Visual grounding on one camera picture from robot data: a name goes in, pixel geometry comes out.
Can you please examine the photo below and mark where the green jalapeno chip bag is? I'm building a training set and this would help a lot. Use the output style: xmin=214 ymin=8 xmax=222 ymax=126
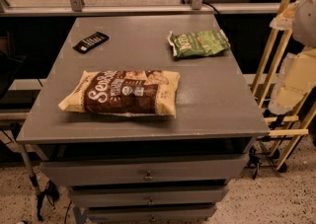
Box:
xmin=167 ymin=30 xmax=230 ymax=58

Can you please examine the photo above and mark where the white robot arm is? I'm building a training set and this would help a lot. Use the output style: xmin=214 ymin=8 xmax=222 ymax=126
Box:
xmin=292 ymin=0 xmax=316 ymax=47

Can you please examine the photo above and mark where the brown yellow chip bag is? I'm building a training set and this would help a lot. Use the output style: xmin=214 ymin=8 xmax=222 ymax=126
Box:
xmin=58 ymin=70 xmax=181 ymax=116

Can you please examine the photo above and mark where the grey drawer cabinet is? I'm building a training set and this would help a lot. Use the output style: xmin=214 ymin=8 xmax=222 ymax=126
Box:
xmin=18 ymin=14 xmax=268 ymax=224

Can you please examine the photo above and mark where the top grey drawer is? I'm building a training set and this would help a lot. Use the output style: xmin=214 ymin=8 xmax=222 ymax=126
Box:
xmin=39 ymin=154 xmax=248 ymax=187

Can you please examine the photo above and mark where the grey drawer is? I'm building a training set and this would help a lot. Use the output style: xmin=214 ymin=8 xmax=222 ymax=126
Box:
xmin=39 ymin=154 xmax=248 ymax=187
xmin=69 ymin=186 xmax=228 ymax=207
xmin=87 ymin=205 xmax=216 ymax=223

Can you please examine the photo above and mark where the black snack bar packet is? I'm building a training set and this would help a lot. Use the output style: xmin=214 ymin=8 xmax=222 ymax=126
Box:
xmin=74 ymin=32 xmax=109 ymax=54

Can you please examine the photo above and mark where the bottom grey drawer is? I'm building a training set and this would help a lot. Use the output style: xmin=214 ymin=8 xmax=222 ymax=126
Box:
xmin=87 ymin=205 xmax=216 ymax=223

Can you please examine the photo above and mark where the middle grey drawer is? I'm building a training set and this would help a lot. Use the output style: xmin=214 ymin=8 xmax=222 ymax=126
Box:
xmin=69 ymin=186 xmax=228 ymax=207

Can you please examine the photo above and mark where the metal tripod leg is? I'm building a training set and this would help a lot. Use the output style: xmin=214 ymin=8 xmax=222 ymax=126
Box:
xmin=18 ymin=144 xmax=60 ymax=221

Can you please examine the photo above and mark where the black cable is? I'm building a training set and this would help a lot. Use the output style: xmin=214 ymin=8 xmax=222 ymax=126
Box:
xmin=201 ymin=1 xmax=228 ymax=32

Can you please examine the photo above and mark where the yellow wooden frame stand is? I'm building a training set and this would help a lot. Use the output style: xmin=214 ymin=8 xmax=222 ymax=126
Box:
xmin=251 ymin=0 xmax=316 ymax=173

